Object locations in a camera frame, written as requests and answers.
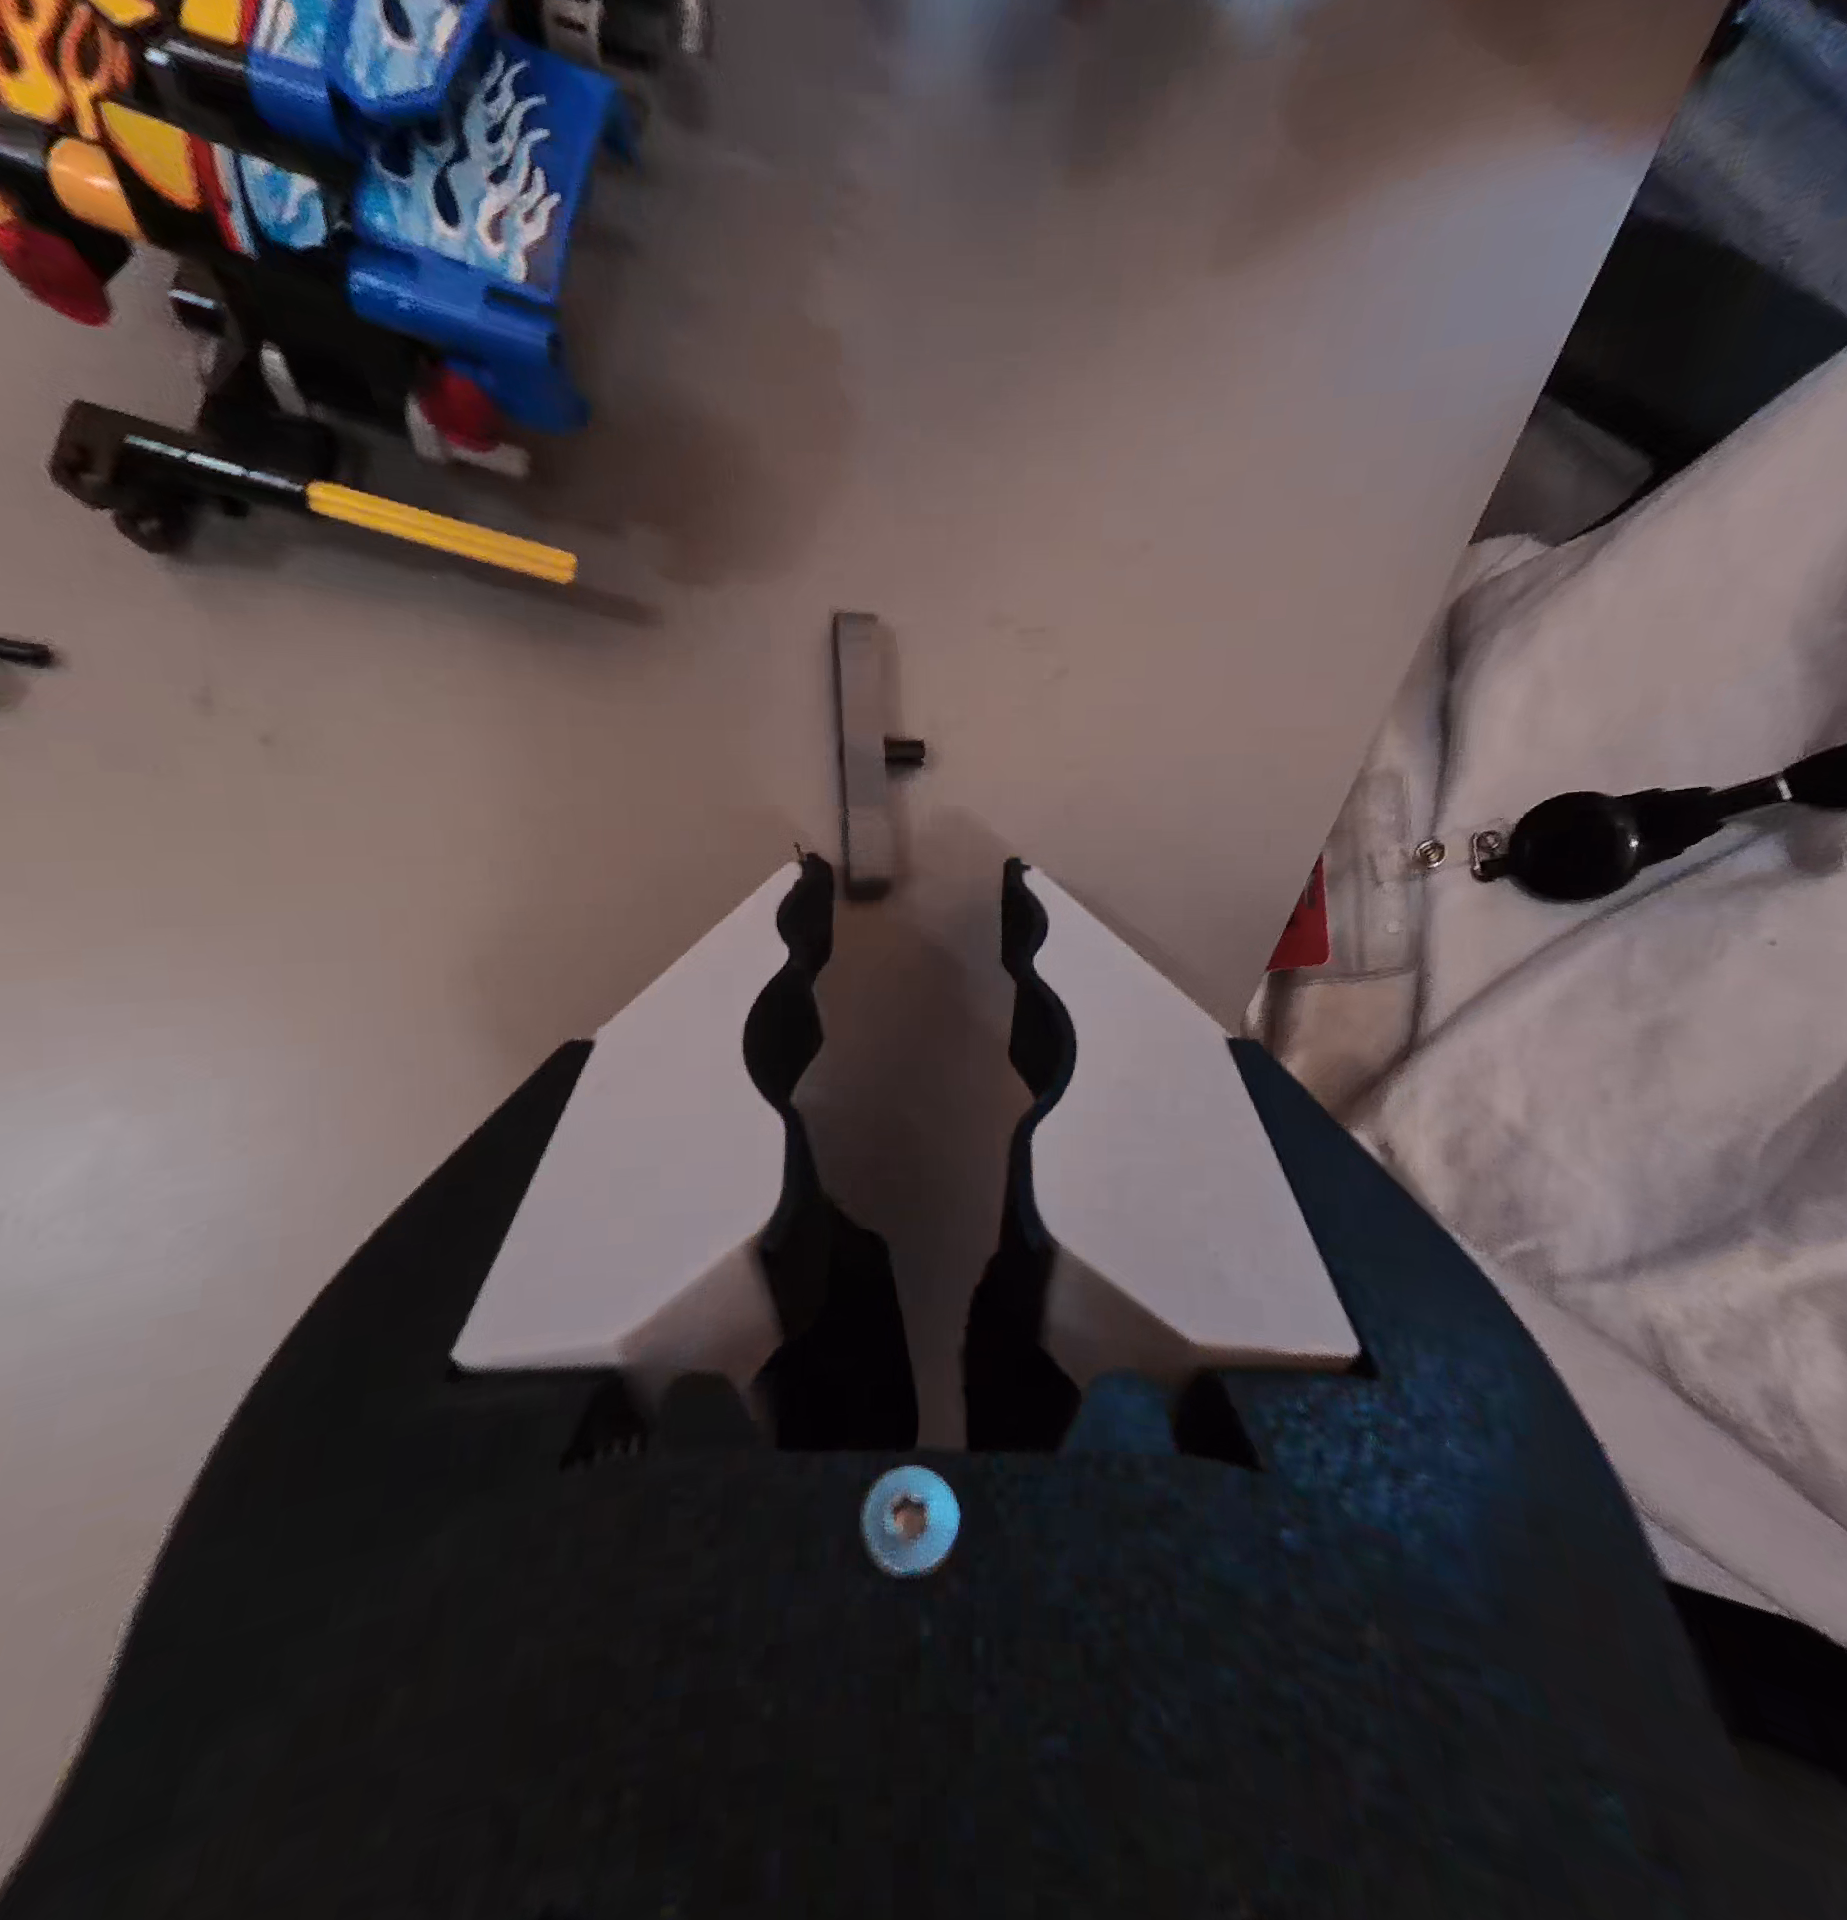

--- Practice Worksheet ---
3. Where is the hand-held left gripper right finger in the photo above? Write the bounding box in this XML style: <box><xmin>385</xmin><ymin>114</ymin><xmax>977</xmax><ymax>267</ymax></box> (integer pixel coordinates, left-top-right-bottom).
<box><xmin>960</xmin><ymin>858</ymin><xmax>1361</xmax><ymax>1449</ymax></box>

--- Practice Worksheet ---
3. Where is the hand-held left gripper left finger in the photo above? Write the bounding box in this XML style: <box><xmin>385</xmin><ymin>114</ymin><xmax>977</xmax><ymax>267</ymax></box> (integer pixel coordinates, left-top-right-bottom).
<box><xmin>449</xmin><ymin>855</ymin><xmax>916</xmax><ymax>1449</ymax></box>

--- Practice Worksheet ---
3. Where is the grey lego beam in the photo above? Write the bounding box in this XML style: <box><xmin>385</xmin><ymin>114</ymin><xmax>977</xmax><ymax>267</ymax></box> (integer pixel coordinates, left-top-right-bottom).
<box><xmin>830</xmin><ymin>610</ymin><xmax>929</xmax><ymax>902</ymax></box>

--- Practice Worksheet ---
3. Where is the blue black flame lego vehicle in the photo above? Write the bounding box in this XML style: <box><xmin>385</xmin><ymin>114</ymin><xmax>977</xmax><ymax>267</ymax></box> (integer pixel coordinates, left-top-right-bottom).
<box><xmin>0</xmin><ymin>0</ymin><xmax>634</xmax><ymax>590</ymax></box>

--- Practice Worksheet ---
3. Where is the clear badge holder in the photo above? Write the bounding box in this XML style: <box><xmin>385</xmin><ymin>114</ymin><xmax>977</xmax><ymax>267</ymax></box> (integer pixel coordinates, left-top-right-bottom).
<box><xmin>1262</xmin><ymin>777</ymin><xmax>1430</xmax><ymax>979</ymax></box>

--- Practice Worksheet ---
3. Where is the person's white sweatshirt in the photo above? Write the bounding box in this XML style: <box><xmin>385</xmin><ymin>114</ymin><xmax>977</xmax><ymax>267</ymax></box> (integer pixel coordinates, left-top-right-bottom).
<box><xmin>1242</xmin><ymin>317</ymin><xmax>1847</xmax><ymax>1659</ymax></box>

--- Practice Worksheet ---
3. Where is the black badge reel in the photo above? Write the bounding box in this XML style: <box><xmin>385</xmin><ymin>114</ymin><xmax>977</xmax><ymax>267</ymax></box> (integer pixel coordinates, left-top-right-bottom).
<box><xmin>1470</xmin><ymin>726</ymin><xmax>1847</xmax><ymax>905</ymax></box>

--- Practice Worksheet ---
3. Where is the dark cloth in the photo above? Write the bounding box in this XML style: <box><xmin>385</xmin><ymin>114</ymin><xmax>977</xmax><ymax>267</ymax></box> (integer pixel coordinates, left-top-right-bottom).
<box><xmin>1474</xmin><ymin>0</ymin><xmax>1847</xmax><ymax>545</ymax></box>

